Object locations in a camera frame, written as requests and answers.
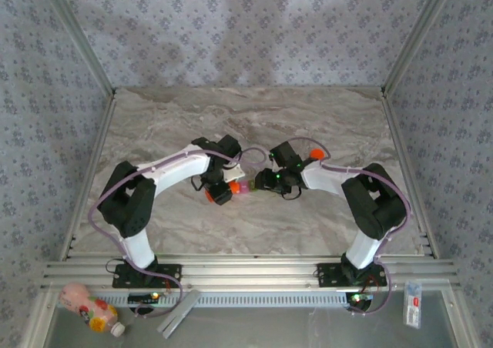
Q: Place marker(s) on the small green-lit circuit board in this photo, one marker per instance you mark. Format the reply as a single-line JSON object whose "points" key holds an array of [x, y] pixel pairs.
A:
{"points": [[360, 298], [140, 298]]}

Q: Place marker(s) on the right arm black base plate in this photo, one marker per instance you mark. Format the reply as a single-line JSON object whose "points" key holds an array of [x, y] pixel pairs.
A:
{"points": [[327, 275]]}

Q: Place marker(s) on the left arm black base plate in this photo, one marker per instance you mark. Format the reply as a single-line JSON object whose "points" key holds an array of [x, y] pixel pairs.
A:
{"points": [[171, 271]]}

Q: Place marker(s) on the long aluminium mounting rail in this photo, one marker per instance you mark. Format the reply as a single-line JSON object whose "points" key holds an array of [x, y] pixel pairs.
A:
{"points": [[250, 273]]}

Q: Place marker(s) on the clear plastic packet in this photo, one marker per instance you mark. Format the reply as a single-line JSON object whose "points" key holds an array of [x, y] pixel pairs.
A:
{"points": [[412, 305]]}

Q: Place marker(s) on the green pill box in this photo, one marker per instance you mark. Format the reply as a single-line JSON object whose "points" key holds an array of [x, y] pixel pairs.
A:
{"points": [[252, 185]]}

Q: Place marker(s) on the aluminium frame post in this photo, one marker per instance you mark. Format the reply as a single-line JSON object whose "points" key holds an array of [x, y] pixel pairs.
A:
{"points": [[79, 36], [416, 36]]}

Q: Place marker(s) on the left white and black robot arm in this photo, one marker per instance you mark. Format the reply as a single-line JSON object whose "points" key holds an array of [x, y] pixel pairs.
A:
{"points": [[173, 171]]}

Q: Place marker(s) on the pink pill box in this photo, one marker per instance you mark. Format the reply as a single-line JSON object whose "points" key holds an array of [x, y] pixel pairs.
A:
{"points": [[245, 188]]}

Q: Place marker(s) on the grey metal bracket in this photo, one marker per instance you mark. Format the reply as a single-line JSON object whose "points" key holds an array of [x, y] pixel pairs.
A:
{"points": [[181, 309]]}

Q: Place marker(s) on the aluminium table edge rail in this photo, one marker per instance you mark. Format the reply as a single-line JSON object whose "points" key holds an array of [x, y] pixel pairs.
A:
{"points": [[398, 132], [94, 151]]}

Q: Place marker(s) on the pink printed drink bottle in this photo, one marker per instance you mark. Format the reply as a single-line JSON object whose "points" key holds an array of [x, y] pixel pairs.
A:
{"points": [[82, 305]]}

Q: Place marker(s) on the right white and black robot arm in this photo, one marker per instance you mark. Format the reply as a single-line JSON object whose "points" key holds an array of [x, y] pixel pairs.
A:
{"points": [[323, 178]]}

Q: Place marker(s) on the grey metal shelf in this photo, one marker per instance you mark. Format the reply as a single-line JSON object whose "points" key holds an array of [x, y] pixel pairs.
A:
{"points": [[269, 328]]}

